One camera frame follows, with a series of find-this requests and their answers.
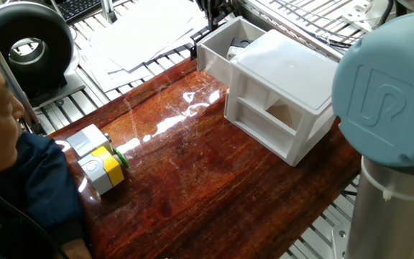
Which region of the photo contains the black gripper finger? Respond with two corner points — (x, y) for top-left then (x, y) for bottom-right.
(196, 0), (220, 32)
(218, 0), (236, 19)

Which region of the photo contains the white drawer with black handle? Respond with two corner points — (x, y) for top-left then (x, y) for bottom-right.
(190, 16), (267, 87)

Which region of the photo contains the white plastic drawer cabinet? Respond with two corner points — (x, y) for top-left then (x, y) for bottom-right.
(224, 29), (339, 168)

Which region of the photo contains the right forearm in dark sleeve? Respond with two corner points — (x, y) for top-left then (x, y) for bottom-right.
(45, 186), (88, 247)

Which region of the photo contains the person's right hand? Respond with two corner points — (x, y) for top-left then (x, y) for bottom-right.
(60, 237), (94, 259)

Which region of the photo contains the white paper sheet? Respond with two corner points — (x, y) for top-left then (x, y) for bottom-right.
(78, 46), (155, 93)
(88, 0), (212, 73)

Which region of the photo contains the silver mounting plate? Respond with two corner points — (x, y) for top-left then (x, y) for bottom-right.
(341, 0), (385, 34)

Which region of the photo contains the black keyboard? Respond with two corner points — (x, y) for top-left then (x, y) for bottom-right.
(54, 0), (121, 24)

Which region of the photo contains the glossy wood grain table mat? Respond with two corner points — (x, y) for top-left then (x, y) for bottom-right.
(47, 57), (363, 259)

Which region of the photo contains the white grey push-button box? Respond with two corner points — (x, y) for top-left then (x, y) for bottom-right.
(65, 124), (114, 159)

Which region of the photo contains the yellow box with green button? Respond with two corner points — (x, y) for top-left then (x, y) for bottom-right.
(78, 145), (130, 196)

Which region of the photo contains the person in dark blue jacket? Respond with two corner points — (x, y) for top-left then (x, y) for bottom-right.
(0, 28), (93, 259)

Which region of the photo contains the white wire mesh rack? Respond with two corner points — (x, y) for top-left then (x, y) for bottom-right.
(249, 0), (370, 48)

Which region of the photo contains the aluminium post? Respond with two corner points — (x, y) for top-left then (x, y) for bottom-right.
(100, 0), (119, 24)

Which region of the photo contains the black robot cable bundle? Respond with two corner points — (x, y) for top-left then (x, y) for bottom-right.
(377, 0), (395, 27)

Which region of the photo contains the black ring-shaped device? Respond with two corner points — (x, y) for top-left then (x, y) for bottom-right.
(0, 1), (88, 109)

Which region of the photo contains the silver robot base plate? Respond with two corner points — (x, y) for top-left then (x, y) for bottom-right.
(331, 222), (352, 259)

